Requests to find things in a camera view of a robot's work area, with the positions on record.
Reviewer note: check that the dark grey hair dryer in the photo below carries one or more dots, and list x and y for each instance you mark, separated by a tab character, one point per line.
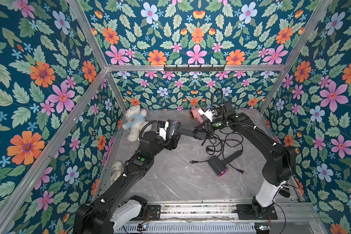
173	128
219	166

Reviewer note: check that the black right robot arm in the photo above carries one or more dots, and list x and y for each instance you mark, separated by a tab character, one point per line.
280	159

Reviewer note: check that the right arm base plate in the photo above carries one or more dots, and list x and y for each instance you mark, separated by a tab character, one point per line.
255	212

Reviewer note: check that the pink hair dryer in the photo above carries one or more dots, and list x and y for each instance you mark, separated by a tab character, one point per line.
196	115

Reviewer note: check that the striped black white sock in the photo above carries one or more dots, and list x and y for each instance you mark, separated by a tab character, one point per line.
285	192

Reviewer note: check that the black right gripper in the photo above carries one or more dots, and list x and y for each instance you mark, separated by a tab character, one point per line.
206	123

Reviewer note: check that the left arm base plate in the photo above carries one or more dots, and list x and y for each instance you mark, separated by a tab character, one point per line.
150	213

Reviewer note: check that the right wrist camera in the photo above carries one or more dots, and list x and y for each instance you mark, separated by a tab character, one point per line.
206	114

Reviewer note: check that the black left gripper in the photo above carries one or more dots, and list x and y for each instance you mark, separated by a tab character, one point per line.
172	145

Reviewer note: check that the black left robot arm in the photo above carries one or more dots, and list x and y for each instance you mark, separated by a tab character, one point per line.
106	214

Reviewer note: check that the white teddy bear blue shirt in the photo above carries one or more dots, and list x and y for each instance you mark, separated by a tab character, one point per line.
135	121

